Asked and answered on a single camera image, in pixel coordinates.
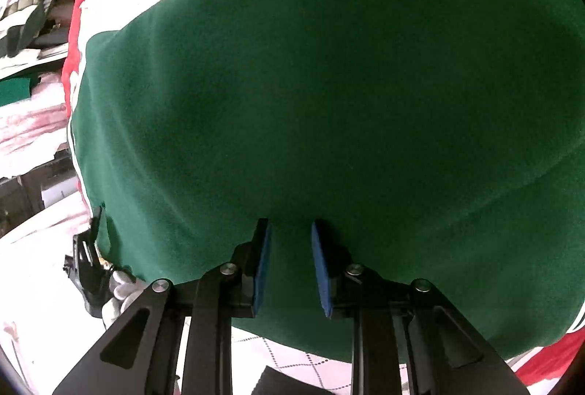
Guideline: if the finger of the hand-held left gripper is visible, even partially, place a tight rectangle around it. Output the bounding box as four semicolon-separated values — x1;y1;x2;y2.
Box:
89;203;110;259

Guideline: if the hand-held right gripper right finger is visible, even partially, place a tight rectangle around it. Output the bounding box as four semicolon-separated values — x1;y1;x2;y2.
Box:
311;219;533;395

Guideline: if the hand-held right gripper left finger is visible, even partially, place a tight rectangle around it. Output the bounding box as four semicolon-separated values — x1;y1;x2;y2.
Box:
52;218;273;395

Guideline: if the green varsity jacket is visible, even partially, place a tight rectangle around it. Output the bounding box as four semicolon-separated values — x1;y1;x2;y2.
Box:
66;0;585;364

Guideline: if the pile of clothes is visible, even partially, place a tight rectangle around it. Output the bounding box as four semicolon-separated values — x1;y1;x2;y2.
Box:
0;0;92;240

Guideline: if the person's left hand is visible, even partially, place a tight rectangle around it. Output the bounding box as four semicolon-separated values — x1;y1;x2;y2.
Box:
101;268;149;329

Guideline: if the red floral blanket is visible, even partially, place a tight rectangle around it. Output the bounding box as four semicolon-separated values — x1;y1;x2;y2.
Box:
61;0;585;387

